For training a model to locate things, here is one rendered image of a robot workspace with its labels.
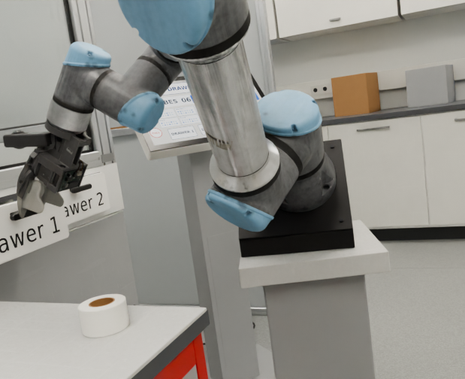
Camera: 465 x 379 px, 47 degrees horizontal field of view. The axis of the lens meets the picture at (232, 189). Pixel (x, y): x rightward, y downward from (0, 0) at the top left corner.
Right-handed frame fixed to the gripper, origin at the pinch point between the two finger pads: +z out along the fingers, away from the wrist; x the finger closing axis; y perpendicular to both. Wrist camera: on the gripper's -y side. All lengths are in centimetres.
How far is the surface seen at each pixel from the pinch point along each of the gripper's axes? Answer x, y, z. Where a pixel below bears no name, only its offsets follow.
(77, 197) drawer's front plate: 32.9, -10.6, 11.9
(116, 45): 162, -100, 3
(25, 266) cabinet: 12.6, -4.8, 23.3
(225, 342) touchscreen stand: 86, 36, 61
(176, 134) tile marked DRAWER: 74, -10, -4
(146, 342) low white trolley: -22.7, 41.4, -10.0
